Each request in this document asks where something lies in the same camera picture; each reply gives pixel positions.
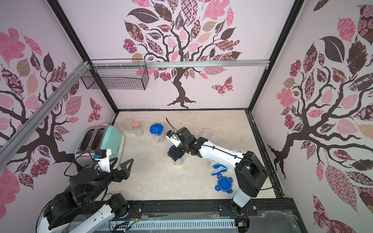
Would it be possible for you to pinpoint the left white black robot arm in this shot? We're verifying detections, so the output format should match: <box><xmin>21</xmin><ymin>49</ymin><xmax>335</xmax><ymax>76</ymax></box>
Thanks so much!
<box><xmin>36</xmin><ymin>159</ymin><xmax>134</xmax><ymax>233</ymax></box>

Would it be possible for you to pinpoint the white slotted cable duct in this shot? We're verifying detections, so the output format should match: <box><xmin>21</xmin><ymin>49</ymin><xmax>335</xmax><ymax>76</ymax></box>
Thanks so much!
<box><xmin>66</xmin><ymin>219</ymin><xmax>237</xmax><ymax>233</ymax></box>

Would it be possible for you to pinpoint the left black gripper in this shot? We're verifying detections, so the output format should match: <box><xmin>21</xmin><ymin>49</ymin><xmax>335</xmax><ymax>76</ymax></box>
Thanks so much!
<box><xmin>84</xmin><ymin>156</ymin><xmax>133</xmax><ymax>204</ymax></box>

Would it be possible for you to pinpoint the left aluminium rail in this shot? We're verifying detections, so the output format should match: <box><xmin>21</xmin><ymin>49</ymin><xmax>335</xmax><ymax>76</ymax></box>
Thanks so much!
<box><xmin>1</xmin><ymin>61</ymin><xmax>91</xmax><ymax>169</ymax></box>

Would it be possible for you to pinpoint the black wire basket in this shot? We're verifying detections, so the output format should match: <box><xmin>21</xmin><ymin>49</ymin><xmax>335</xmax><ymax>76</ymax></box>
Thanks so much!
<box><xmin>81</xmin><ymin>58</ymin><xmax>150</xmax><ymax>90</ymax></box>

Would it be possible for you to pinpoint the back aluminium rail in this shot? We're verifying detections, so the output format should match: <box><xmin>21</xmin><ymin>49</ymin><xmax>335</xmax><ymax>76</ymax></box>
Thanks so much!
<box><xmin>92</xmin><ymin>60</ymin><xmax>270</xmax><ymax>69</ymax></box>

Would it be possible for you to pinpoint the aluminium rail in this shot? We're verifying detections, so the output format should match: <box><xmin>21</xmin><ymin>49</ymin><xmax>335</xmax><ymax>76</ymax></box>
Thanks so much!
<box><xmin>92</xmin><ymin>60</ymin><xmax>270</xmax><ymax>69</ymax></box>
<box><xmin>1</xmin><ymin>61</ymin><xmax>91</xmax><ymax>169</ymax></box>

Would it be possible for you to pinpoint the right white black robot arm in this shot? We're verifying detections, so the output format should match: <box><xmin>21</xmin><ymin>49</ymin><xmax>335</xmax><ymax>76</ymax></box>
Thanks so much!
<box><xmin>166</xmin><ymin>127</ymin><xmax>269</xmax><ymax>209</ymax></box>

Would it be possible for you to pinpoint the detached blue container lid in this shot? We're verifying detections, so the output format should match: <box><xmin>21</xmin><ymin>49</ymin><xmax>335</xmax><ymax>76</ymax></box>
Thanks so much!
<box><xmin>215</xmin><ymin>173</ymin><xmax>233</xmax><ymax>194</ymax></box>

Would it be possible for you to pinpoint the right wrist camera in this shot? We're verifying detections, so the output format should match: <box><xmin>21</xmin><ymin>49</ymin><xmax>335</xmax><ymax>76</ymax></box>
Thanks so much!
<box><xmin>166</xmin><ymin>130</ymin><xmax>181</xmax><ymax>147</ymax></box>

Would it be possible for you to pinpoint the black base frame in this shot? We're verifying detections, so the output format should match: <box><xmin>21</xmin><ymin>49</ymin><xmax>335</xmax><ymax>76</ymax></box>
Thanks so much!
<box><xmin>63</xmin><ymin>198</ymin><xmax>307</xmax><ymax>233</ymax></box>

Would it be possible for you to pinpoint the blue toothbrush case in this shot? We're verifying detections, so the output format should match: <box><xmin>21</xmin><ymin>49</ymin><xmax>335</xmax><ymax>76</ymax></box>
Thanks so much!
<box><xmin>211</xmin><ymin>164</ymin><xmax>228</xmax><ymax>176</ymax></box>

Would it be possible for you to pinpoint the mint chrome toaster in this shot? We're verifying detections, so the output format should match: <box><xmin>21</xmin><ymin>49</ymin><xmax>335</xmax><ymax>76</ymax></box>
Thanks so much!
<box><xmin>75</xmin><ymin>124</ymin><xmax>125</xmax><ymax>165</ymax></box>

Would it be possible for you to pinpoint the clear glass tumbler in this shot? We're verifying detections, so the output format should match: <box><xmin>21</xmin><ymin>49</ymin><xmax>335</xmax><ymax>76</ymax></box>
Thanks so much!
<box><xmin>122</xmin><ymin>119</ymin><xmax>134</xmax><ymax>134</ymax></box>

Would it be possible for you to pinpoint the small bottle cork lid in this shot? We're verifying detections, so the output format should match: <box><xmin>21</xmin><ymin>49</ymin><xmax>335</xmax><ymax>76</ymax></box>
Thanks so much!
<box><xmin>132</xmin><ymin>121</ymin><xmax>144</xmax><ymax>137</ymax></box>

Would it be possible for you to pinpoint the blue lid container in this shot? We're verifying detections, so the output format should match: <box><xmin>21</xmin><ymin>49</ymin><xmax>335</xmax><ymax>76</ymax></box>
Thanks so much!
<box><xmin>167</xmin><ymin>145</ymin><xmax>185</xmax><ymax>166</ymax></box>
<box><xmin>150</xmin><ymin>123</ymin><xmax>165</xmax><ymax>144</ymax></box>

